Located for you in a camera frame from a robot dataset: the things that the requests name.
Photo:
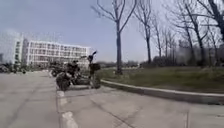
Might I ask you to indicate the row of bare trees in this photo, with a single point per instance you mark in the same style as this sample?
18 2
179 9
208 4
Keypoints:
118 50

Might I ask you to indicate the dark parked motorcycle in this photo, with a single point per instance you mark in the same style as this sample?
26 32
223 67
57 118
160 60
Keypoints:
77 76

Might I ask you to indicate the dark hedge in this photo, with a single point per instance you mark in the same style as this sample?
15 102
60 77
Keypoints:
166 61

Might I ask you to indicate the grey stone kerb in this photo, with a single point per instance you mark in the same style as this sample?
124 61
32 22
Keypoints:
160 92

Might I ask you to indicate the white multi-storey building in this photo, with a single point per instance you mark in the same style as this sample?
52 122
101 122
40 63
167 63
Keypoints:
50 53

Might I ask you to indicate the row of parked two-wheelers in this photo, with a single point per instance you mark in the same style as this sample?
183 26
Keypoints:
13 68

